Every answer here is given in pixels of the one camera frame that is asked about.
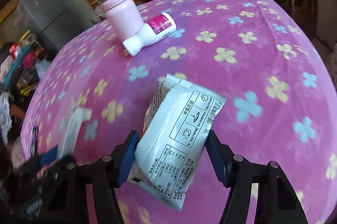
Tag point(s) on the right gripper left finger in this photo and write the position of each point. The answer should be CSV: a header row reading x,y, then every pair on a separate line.
x,y
67,195

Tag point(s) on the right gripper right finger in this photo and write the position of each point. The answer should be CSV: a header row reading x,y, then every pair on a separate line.
x,y
277,201

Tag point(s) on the white blue medicine box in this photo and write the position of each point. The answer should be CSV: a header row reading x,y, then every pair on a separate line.
x,y
67,145

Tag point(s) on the white printed snack packet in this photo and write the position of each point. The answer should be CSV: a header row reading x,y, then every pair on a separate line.
x,y
176,126

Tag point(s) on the pink floral tablecloth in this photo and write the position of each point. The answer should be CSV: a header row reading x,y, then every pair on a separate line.
x,y
281,101

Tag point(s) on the grey refrigerator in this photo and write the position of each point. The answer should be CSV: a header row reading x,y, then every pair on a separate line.
x,y
54,22

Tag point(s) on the pink thermos bottle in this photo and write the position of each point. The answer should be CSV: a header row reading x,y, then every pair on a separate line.
x,y
124,17

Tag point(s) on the white bottle magenta label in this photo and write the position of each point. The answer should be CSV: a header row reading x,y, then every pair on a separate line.
x,y
153,31

